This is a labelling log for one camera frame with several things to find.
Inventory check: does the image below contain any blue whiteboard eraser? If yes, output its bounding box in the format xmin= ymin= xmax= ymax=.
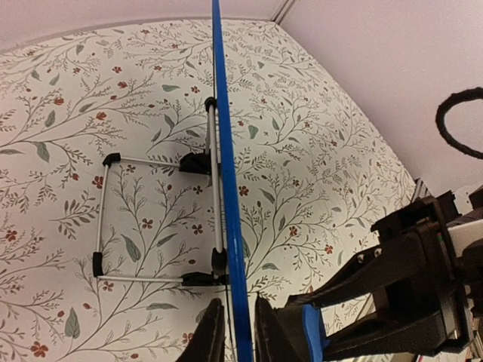
xmin=302 ymin=305 xmax=328 ymax=362

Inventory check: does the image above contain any silver wire whiteboard stand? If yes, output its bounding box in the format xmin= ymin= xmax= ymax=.
xmin=92 ymin=97 xmax=230 ymax=288

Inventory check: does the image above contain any floral patterned tablecloth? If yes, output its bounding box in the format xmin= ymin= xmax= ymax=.
xmin=1 ymin=20 xmax=415 ymax=361

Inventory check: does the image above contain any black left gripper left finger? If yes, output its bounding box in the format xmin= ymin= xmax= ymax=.
xmin=180 ymin=298 xmax=225 ymax=362

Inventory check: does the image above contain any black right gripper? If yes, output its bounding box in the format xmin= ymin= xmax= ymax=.
xmin=288 ymin=190 xmax=482 ymax=360

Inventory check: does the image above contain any small blue-framed whiteboard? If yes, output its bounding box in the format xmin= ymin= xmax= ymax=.
xmin=212 ymin=1 xmax=254 ymax=361

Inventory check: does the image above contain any right aluminium frame post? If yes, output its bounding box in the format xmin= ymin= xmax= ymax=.
xmin=271 ymin=0 xmax=296 ymax=23

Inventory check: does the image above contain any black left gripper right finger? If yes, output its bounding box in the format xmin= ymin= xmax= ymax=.
xmin=254 ymin=296 xmax=291 ymax=361

